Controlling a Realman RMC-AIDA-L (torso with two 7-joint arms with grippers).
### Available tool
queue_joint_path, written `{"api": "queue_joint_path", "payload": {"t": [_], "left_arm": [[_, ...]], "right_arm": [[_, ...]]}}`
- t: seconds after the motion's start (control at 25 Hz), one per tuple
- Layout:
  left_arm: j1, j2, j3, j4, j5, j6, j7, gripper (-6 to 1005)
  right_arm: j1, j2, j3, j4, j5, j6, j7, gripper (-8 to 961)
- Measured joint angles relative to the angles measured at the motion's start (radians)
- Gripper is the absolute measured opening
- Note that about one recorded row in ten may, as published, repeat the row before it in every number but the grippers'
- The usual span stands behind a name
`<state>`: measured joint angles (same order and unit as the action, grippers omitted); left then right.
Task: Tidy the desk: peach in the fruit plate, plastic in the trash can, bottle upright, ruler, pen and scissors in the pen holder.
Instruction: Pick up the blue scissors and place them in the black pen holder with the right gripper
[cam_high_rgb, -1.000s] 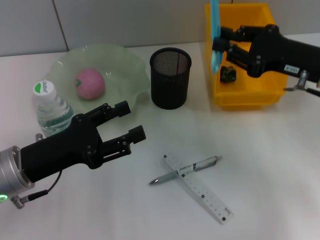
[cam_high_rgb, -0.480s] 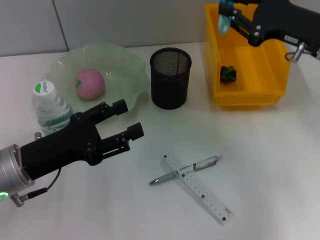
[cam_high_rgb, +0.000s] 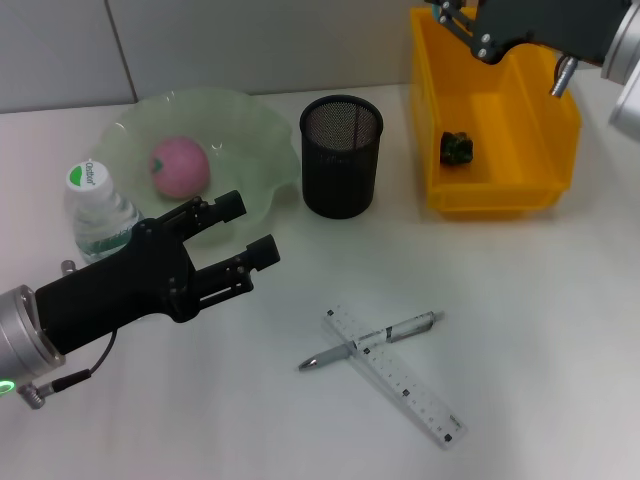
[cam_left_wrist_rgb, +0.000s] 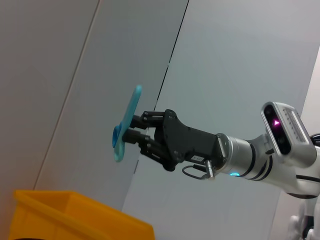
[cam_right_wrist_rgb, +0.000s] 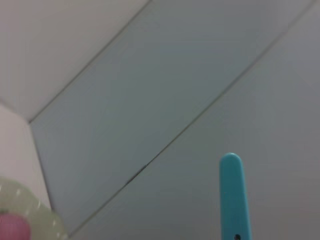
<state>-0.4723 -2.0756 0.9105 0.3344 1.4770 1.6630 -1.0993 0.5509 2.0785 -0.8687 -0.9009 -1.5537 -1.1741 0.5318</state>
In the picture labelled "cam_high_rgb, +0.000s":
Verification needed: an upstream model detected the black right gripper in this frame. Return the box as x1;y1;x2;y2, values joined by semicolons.
424;0;626;67

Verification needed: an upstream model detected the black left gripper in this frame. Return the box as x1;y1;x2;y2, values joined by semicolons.
35;190;281;355

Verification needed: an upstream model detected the pink peach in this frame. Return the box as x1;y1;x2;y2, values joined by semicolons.
148;136;211;201

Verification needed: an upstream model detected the green plastic wrapper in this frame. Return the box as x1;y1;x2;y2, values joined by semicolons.
439;130;475;166

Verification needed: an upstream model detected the clear water bottle green label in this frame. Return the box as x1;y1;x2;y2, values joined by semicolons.
63;159;146;266

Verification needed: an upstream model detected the grey retractable pen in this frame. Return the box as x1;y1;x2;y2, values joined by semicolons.
298;309;446;372

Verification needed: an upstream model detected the transparent plastic ruler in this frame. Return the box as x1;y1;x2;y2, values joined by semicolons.
319;303;467;450

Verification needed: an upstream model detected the pale green glass fruit plate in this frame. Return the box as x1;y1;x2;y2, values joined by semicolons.
94;87;302;249

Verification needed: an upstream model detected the black mesh pen holder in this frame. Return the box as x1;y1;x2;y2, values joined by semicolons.
299;94;385;220

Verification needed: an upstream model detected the yellow plastic storage bin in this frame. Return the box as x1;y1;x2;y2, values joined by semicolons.
409;5;583;221

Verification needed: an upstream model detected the grey left arm cable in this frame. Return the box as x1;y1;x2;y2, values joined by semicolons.
17;329;120;410

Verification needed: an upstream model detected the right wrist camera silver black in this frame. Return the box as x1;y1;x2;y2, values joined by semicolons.
607;72;640;136

